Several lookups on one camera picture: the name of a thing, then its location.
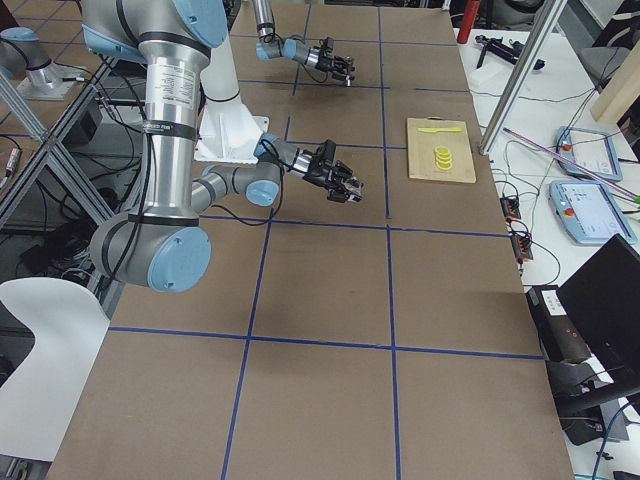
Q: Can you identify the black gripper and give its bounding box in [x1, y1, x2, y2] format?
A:
[315, 51, 355, 83]
[303, 157, 362, 203]

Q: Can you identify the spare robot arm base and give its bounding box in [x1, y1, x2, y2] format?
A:
[1, 26, 84, 101]

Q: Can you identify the bamboo cutting board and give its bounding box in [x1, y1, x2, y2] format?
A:
[406, 118, 476, 184]

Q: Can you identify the yellow plastic knife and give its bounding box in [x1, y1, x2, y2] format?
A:
[417, 127, 462, 134]

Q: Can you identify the red fire extinguisher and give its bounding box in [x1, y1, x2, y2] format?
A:
[456, 0, 481, 44]

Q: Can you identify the near teach pendant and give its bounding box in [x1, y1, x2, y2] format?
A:
[548, 180, 638, 246]

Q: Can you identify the teach pendant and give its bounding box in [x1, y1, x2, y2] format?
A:
[554, 126, 623, 182]
[548, 180, 638, 246]

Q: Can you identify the far teach pendant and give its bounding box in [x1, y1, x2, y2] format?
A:
[554, 126, 623, 182]

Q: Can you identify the black computer box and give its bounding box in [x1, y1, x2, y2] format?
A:
[526, 285, 591, 364]

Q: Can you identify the black monitor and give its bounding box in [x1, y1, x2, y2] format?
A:
[556, 234, 639, 416]

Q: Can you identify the aluminium frame post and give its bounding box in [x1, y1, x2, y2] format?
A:
[479, 0, 567, 155]

